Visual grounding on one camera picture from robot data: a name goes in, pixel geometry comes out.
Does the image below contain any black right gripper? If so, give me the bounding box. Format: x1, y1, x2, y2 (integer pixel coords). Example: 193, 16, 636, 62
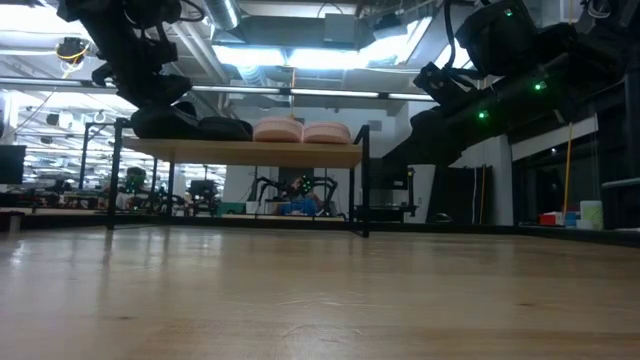
382, 103, 472, 168

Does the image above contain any black slide sandal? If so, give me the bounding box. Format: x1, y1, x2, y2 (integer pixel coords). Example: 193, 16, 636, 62
196, 115, 255, 142
130, 102, 202, 141

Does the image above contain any wooden shelf with black frame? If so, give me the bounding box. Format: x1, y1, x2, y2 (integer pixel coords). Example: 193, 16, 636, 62
78, 117, 372, 239

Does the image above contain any black television stand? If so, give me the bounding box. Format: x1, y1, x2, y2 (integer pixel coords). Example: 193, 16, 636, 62
369, 158, 419, 224

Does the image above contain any person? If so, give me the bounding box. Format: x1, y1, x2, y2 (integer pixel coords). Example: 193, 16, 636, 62
278, 175, 326, 217
115, 166, 150, 211

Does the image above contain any long ceiling light strip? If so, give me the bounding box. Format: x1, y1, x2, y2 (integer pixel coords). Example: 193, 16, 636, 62
0, 75, 436, 102

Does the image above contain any small black monitor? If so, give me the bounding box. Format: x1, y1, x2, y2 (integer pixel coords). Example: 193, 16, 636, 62
188, 179, 220, 200

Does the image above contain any bright ceiling light panel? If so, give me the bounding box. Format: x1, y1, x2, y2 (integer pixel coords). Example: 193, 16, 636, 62
212, 44, 416, 71

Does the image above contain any grey ceiling box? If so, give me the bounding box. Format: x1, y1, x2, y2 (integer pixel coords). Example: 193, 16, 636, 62
323, 13, 358, 44

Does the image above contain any background wooden table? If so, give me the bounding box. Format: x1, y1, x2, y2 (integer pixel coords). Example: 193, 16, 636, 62
219, 213, 349, 223

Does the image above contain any large black monitor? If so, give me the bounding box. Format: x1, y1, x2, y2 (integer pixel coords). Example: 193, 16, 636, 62
0, 144, 27, 185

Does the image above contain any yellow pole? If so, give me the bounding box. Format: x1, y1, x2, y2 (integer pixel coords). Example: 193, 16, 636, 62
561, 119, 574, 217

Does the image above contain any pale green container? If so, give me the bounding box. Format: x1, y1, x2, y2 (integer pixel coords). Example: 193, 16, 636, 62
579, 199, 605, 231

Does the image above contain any black metal table frame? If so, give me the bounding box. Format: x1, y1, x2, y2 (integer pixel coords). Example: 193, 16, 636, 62
0, 209, 640, 249

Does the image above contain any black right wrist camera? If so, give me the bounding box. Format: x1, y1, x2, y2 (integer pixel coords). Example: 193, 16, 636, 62
413, 61, 484, 104

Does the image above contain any black yellow cable reel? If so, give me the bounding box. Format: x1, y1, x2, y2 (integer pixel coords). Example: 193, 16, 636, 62
54, 36, 92, 66

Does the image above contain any silver ventilation duct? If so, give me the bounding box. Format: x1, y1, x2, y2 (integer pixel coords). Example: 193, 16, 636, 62
167, 0, 242, 119

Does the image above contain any black camera cable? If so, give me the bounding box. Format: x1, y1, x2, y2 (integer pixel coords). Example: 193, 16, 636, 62
442, 0, 459, 69

